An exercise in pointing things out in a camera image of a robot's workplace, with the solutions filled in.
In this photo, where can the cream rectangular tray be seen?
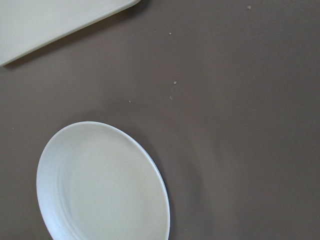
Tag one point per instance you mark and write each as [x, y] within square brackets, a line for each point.
[27, 25]

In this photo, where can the round cream plate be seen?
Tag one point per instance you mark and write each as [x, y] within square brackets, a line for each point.
[95, 182]

